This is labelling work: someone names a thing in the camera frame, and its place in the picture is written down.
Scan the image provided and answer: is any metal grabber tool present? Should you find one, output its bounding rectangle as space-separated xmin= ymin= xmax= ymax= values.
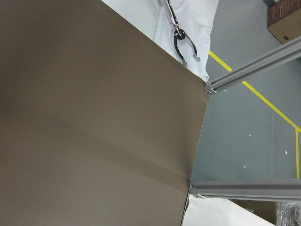
xmin=164 ymin=0 xmax=201 ymax=67

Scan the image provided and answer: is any white cloth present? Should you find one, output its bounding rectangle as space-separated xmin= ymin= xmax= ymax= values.
xmin=105 ymin=0 xmax=219 ymax=82

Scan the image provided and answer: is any cardboard box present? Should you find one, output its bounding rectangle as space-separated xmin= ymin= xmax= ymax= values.
xmin=267 ymin=0 xmax=301 ymax=44

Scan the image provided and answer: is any lower aluminium frame post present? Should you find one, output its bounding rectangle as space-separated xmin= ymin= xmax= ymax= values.
xmin=190 ymin=179 xmax=301 ymax=202

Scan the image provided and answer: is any aluminium frame post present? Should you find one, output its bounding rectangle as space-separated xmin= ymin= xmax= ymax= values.
xmin=204 ymin=37 xmax=301 ymax=95
xmin=190 ymin=179 xmax=301 ymax=202

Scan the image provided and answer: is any upper aluminium frame post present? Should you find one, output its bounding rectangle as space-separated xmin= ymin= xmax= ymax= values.
xmin=204 ymin=37 xmax=301 ymax=95

